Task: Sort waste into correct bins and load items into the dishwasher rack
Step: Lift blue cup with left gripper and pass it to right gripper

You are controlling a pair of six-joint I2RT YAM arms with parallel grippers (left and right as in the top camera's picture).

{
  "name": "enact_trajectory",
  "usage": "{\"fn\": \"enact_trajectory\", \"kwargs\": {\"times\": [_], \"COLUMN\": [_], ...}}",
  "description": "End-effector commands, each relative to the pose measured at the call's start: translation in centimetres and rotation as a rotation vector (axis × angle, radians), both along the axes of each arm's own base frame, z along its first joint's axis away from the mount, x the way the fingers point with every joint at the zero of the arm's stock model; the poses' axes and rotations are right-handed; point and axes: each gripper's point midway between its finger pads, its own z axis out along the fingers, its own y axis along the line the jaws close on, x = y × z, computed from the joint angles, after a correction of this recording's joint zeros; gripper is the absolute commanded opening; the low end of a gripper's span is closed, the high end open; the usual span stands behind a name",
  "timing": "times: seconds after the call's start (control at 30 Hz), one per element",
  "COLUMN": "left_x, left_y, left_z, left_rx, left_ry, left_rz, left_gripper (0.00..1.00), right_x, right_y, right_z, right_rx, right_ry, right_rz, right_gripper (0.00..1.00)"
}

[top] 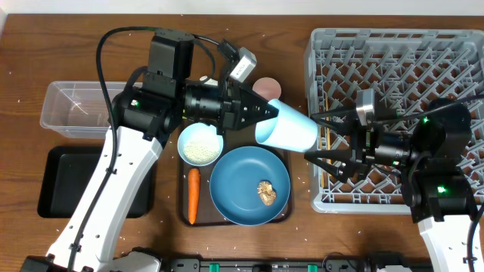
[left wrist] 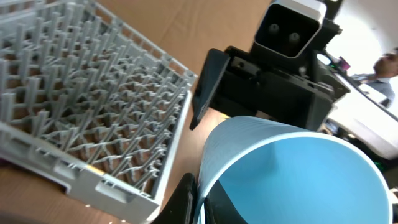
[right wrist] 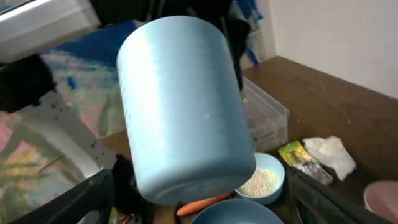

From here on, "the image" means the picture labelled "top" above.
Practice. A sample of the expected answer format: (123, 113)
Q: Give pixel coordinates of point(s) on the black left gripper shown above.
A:
(237, 98)

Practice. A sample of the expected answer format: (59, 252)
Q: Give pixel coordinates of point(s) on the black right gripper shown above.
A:
(361, 155)

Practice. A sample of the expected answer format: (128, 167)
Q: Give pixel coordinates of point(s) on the pink cup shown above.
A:
(267, 88)

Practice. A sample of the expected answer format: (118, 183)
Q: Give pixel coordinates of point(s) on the light blue cup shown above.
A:
(289, 130)

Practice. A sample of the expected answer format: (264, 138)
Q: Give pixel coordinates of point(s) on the light blue rice bowl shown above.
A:
(199, 144)

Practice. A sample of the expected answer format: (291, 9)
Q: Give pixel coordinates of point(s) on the orange carrot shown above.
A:
(193, 194)

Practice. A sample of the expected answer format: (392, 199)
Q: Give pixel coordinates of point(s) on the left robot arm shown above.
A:
(155, 100)

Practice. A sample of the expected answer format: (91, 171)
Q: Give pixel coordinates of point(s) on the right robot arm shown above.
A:
(433, 185)

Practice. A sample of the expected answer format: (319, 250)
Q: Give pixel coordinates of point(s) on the grey dishwasher rack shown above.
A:
(408, 68)

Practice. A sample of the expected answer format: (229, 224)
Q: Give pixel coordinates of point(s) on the blue plate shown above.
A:
(234, 181)

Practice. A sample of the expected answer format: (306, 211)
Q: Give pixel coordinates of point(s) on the crumpled gold foil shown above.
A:
(266, 193)

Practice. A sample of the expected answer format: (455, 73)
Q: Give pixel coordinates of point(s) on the dark brown serving tray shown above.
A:
(207, 214)

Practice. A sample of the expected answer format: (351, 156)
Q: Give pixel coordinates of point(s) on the clear plastic bin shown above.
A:
(75, 109)

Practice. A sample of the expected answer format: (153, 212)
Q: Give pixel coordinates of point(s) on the black bin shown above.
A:
(68, 170)

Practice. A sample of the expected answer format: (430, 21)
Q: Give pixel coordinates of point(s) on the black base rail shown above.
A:
(335, 261)

